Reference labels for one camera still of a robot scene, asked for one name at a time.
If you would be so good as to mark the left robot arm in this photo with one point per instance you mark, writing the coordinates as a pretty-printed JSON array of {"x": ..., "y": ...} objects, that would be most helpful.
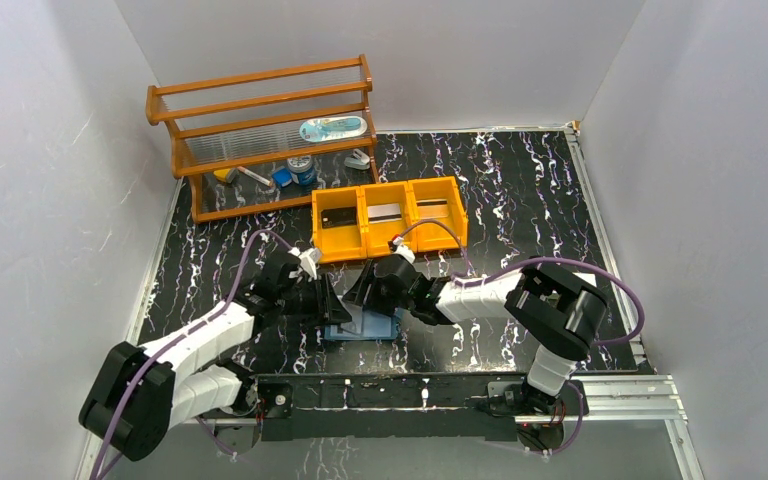
[{"x": 165, "y": 371}]

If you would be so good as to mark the yellow grey sponge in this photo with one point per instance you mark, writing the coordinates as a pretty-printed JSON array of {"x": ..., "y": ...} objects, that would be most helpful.
[{"x": 226, "y": 176}]

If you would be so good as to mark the left yellow plastic bin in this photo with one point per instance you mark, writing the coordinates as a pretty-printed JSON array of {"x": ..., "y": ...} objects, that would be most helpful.
[{"x": 343, "y": 243}]

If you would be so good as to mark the orange card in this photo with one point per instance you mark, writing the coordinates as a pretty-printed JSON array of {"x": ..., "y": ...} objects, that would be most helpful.
[{"x": 433, "y": 209}]

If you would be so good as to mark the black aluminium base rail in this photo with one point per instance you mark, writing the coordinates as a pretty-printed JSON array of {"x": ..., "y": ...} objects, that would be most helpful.
[{"x": 492, "y": 406}]

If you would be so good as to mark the wooden shelf rack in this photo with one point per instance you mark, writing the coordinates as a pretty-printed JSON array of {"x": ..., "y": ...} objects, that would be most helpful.
[{"x": 253, "y": 121}]

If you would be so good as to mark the white red marker pen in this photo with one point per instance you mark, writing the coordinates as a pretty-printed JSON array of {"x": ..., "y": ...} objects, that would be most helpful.
[{"x": 268, "y": 182}]

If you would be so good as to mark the black card with stripe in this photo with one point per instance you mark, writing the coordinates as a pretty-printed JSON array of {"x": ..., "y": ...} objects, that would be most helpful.
[{"x": 338, "y": 217}]

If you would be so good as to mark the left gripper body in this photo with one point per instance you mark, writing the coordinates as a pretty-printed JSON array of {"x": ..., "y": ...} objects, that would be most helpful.
[{"x": 317, "y": 296}]

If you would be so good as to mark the blue white oval package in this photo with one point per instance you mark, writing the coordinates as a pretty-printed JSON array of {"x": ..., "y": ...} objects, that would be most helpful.
[{"x": 326, "y": 129}]

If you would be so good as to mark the right yellow plastic bin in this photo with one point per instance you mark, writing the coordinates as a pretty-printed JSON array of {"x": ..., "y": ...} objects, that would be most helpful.
[{"x": 431, "y": 237}]

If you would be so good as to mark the white stapler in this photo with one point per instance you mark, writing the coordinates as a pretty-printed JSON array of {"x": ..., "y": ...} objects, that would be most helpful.
[{"x": 358, "y": 160}]

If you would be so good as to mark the grey striped card in bin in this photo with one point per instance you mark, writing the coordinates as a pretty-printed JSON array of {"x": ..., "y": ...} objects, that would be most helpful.
[{"x": 384, "y": 212}]

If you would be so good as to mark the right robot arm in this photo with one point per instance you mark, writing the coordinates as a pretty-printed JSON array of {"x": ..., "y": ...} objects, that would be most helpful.
[{"x": 559, "y": 309}]

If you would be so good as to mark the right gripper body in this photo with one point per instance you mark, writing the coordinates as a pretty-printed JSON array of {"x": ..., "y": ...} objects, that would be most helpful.
[{"x": 376, "y": 291}]

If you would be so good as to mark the white blue round tin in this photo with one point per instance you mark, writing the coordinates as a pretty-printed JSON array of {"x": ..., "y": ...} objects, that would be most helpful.
[{"x": 302, "y": 170}]

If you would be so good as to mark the small blue box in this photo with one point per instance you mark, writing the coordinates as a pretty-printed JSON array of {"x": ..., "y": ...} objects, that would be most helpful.
[{"x": 282, "y": 177}]

